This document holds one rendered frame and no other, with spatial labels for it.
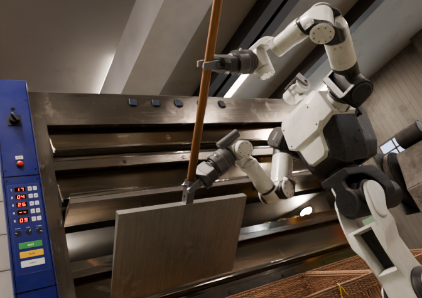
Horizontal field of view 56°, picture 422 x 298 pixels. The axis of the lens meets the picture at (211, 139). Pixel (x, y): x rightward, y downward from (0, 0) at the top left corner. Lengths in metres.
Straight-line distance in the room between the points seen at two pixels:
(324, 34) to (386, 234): 0.69
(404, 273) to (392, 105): 8.71
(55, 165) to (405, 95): 8.72
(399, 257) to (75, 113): 1.66
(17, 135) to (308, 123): 1.33
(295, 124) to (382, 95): 8.69
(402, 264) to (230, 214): 0.64
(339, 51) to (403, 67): 8.62
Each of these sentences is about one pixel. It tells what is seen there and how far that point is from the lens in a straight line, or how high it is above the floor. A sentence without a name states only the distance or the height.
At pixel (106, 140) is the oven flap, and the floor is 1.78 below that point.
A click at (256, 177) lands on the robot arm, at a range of 1.55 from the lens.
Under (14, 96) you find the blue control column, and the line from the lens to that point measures 2.20.
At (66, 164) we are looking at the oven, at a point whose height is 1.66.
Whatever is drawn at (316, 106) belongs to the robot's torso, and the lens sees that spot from 1.54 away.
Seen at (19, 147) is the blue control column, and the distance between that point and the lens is 2.04.
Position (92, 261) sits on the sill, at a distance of 1.90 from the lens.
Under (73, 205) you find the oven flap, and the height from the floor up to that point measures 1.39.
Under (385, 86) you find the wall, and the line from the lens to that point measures 10.22.
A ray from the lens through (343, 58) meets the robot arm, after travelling 1.43.
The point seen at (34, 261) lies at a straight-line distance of 1.83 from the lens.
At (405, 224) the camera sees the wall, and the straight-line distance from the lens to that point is 10.23.
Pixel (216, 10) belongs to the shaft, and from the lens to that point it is 1.33.
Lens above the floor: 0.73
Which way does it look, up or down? 25 degrees up
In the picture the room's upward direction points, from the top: 20 degrees counter-clockwise
